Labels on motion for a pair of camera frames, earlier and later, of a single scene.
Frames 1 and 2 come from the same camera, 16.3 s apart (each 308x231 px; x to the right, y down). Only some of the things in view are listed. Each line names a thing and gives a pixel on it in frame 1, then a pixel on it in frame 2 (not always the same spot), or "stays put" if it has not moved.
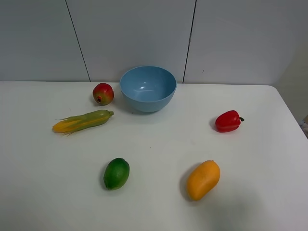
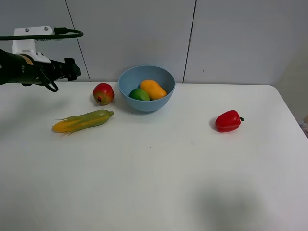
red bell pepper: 228,121 stays put
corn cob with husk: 67,125 stays put
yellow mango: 202,179 to 155,91
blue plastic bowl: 147,89 stays put
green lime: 116,173 to 140,94
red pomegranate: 103,94 stays put
